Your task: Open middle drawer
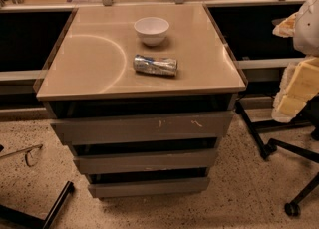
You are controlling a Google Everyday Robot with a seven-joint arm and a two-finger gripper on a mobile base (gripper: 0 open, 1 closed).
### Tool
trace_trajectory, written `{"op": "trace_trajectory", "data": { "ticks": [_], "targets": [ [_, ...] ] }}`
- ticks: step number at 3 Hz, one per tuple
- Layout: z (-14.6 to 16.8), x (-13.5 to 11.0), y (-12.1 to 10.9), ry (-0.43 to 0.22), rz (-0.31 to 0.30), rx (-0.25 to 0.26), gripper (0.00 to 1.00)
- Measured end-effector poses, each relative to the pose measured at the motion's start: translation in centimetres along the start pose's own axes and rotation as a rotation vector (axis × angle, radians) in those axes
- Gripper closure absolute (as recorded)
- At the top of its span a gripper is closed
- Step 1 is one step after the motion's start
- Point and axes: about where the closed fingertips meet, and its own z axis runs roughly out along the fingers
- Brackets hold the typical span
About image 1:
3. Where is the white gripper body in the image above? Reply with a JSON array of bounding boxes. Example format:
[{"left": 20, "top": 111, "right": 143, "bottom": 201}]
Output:
[{"left": 272, "top": 13, "right": 296, "bottom": 38}]

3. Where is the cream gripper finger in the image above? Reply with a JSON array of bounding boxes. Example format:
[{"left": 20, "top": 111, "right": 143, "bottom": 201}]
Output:
[{"left": 271, "top": 57, "right": 319, "bottom": 123}]

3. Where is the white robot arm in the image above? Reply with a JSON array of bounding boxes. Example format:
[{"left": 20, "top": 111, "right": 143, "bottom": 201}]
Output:
[{"left": 271, "top": 0, "right": 319, "bottom": 123}]

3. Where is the grey top drawer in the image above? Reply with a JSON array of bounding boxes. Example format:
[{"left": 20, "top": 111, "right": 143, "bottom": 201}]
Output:
[{"left": 51, "top": 111, "right": 233, "bottom": 145}]

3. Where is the grey drawer cabinet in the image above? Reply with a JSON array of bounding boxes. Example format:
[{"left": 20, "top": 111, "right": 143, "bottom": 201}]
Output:
[{"left": 37, "top": 4, "right": 246, "bottom": 185}]

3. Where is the crushed silver can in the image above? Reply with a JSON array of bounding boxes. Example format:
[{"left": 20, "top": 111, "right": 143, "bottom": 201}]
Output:
[{"left": 133, "top": 55, "right": 177, "bottom": 76}]

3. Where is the white bowl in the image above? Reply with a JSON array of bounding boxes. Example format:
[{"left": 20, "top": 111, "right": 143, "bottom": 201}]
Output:
[{"left": 134, "top": 17, "right": 169, "bottom": 47}]

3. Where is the thin metal rod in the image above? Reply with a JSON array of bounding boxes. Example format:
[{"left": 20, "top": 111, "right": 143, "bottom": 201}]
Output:
[{"left": 0, "top": 144, "right": 43, "bottom": 167}]

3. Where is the black stand leg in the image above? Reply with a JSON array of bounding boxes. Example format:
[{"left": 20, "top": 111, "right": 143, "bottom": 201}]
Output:
[{"left": 0, "top": 181, "right": 75, "bottom": 229}]

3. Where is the black table frame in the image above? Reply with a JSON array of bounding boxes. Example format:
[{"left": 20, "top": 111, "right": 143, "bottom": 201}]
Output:
[{"left": 235, "top": 101, "right": 310, "bottom": 149}]

